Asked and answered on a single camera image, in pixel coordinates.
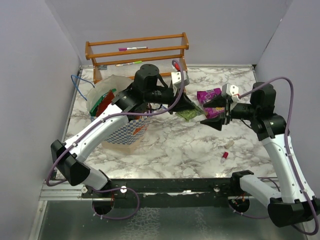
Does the red Doritos chips bag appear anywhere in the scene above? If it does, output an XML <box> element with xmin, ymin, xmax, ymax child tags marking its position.
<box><xmin>95</xmin><ymin>90</ymin><xmax>115</xmax><ymax>117</ymax></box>

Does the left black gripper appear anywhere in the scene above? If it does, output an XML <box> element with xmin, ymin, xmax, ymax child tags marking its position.
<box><xmin>145</xmin><ymin>84</ymin><xmax>196</xmax><ymax>115</ymax></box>

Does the small beige cork piece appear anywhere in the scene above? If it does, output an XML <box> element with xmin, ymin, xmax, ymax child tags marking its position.
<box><xmin>224</xmin><ymin>140</ymin><xmax>235</xmax><ymax>149</ymax></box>

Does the purple snack packet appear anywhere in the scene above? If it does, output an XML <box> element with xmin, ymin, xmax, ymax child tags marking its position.
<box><xmin>196</xmin><ymin>88</ymin><xmax>225</xmax><ymax>119</ymax></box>

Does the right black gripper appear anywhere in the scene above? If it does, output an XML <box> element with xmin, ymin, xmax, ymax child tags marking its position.
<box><xmin>200</xmin><ymin>91</ymin><xmax>259</xmax><ymax>130</ymax></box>

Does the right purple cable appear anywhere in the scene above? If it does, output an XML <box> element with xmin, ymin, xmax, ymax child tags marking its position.
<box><xmin>228</xmin><ymin>76</ymin><xmax>320</xmax><ymax>235</ymax></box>

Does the small red lip balm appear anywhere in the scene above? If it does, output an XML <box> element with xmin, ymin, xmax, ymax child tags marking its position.
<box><xmin>220</xmin><ymin>151</ymin><xmax>229</xmax><ymax>164</ymax></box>

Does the light green small sachet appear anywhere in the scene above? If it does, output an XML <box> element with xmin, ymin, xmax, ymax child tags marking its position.
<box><xmin>175</xmin><ymin>106</ymin><xmax>206</xmax><ymax>123</ymax></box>

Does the green marker pen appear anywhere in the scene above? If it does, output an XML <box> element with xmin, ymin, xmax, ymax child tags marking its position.
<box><xmin>115</xmin><ymin>60</ymin><xmax>143</xmax><ymax>67</ymax></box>

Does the blue checkered paper bag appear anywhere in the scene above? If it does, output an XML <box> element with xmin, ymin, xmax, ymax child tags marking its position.
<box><xmin>70</xmin><ymin>73</ymin><xmax>173</xmax><ymax>155</ymax></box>

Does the pink marker pen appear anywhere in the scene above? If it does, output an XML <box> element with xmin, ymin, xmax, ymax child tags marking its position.
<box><xmin>118</xmin><ymin>46</ymin><xmax>148</xmax><ymax>52</ymax></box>

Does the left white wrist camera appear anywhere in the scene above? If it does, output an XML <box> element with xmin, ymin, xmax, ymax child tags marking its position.
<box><xmin>171</xmin><ymin>71</ymin><xmax>190</xmax><ymax>94</ymax></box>

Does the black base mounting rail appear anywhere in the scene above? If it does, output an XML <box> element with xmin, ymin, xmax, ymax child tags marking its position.
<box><xmin>82</xmin><ymin>176</ymin><xmax>245</xmax><ymax>209</ymax></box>

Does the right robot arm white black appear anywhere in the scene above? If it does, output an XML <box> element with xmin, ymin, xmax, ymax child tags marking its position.
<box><xmin>201</xmin><ymin>82</ymin><xmax>320</xmax><ymax>227</ymax></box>

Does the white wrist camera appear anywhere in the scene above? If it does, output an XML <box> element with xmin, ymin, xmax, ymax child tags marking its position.
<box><xmin>171</xmin><ymin>71</ymin><xmax>190</xmax><ymax>94</ymax></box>
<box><xmin>221</xmin><ymin>83</ymin><xmax>240</xmax><ymax>103</ymax></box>

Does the green Real chips bag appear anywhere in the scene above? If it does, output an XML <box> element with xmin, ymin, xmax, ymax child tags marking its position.
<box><xmin>89</xmin><ymin>88</ymin><xmax>116</xmax><ymax>117</ymax></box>

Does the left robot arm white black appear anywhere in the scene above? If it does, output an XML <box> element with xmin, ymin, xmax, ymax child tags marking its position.
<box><xmin>50</xmin><ymin>64</ymin><xmax>194</xmax><ymax>198</ymax></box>

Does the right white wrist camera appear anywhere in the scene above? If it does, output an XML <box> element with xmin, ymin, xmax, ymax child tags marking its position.
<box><xmin>221</xmin><ymin>83</ymin><xmax>240</xmax><ymax>103</ymax></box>

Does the wooden two-tier shelf rack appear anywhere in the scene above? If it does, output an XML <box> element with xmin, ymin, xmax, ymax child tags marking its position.
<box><xmin>85</xmin><ymin>32</ymin><xmax>190</xmax><ymax>84</ymax></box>

